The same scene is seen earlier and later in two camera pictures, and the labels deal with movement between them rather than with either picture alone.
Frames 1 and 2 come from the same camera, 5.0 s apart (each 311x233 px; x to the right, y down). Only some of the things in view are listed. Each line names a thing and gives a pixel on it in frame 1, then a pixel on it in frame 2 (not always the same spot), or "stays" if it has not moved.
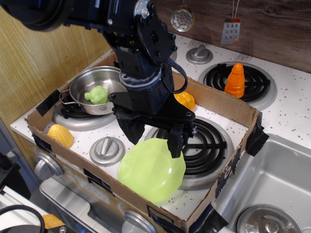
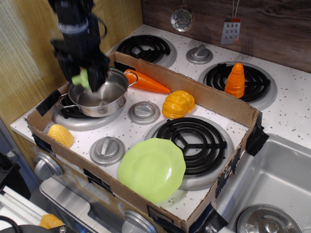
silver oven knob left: x=46 y=167 stays
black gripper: x=151 y=96 → x=79 y=47
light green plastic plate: x=147 y=171 stays
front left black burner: x=69 y=115 stays
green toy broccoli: x=98 y=94 → x=81 y=78
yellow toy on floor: x=51 y=221 stays
